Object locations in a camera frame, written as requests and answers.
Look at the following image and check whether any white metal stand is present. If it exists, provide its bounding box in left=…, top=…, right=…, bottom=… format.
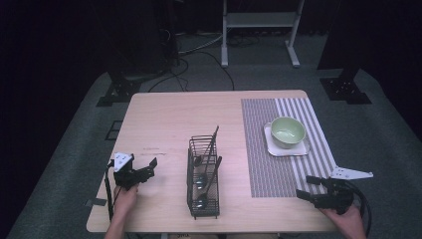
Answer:
left=220, top=0, right=306, bottom=70

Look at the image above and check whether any grey striped placemat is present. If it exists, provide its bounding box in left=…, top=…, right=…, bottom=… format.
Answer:
left=240, top=97, right=338, bottom=199

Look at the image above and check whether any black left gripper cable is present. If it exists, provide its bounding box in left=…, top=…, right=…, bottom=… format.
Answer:
left=104, top=164, right=116, bottom=222

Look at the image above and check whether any black metal stand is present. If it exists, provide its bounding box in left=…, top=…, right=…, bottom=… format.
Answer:
left=316, top=0, right=373, bottom=106
left=96, top=0, right=178, bottom=108

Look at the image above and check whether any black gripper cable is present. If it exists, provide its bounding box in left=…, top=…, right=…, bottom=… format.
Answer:
left=344, top=180, right=373, bottom=237
left=104, top=164, right=116, bottom=222

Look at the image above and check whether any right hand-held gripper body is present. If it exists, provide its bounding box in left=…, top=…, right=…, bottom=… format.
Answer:
left=314, top=166, right=374, bottom=215

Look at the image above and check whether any person's right hand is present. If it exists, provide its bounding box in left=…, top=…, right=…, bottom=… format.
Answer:
left=319, top=203, right=367, bottom=239

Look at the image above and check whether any black square floor frame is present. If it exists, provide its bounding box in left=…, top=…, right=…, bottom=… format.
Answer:
left=105, top=119, right=124, bottom=141

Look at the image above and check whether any black wire cutlery basket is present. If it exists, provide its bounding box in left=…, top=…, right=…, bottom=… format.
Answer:
left=186, top=133, right=223, bottom=220

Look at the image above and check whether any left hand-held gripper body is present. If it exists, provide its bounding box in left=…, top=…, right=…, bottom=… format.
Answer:
left=107, top=151, right=147, bottom=191

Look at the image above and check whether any black-handled spoon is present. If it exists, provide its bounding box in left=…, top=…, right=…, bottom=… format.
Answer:
left=195, top=155, right=223, bottom=191
left=193, top=124, right=220, bottom=167
left=195, top=193, right=210, bottom=210

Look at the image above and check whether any light green bowl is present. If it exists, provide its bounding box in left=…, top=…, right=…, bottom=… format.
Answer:
left=270, top=116, right=308, bottom=150

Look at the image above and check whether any grey tape strip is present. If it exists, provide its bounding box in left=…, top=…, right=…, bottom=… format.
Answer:
left=84, top=197, right=107, bottom=208

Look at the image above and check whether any person's left hand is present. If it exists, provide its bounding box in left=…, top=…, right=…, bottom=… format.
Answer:
left=112, top=184, right=139, bottom=214

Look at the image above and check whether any black floor cable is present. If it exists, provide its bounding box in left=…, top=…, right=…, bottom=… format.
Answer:
left=146, top=49, right=236, bottom=94

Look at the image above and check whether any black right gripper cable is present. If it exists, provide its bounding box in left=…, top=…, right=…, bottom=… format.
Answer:
left=344, top=180, right=373, bottom=237

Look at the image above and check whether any white square plate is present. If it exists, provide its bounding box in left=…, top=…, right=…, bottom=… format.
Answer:
left=263, top=121, right=312, bottom=158

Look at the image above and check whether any grey floor cable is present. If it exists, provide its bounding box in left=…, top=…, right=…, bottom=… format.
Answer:
left=178, top=32, right=224, bottom=56

